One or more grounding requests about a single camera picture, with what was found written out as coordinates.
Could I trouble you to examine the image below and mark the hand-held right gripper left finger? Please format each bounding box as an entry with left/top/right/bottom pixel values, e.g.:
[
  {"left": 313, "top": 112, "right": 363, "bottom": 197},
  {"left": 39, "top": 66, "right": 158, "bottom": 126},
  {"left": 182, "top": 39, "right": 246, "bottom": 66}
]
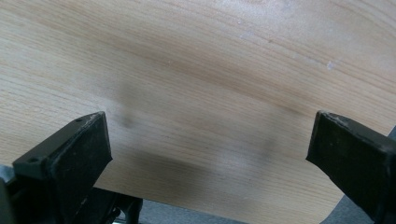
[{"left": 12, "top": 110, "right": 114, "bottom": 224}]

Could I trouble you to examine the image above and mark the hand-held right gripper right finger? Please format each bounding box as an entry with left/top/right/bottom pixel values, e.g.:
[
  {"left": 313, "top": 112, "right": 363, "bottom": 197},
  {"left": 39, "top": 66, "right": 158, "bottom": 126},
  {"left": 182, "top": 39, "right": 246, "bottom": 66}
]
[{"left": 305, "top": 109, "right": 396, "bottom": 224}]

